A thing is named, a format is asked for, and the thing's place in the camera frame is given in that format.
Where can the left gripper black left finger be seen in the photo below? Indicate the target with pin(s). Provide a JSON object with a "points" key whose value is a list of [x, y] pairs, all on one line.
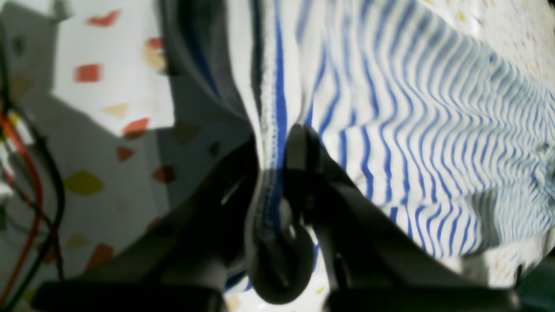
{"points": [[183, 263]]}

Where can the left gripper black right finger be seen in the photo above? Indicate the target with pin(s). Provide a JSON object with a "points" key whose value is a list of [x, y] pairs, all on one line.
{"points": [[372, 266]]}

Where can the blue white striped t-shirt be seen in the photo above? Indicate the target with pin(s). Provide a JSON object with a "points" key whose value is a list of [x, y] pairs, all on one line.
{"points": [[441, 114]]}

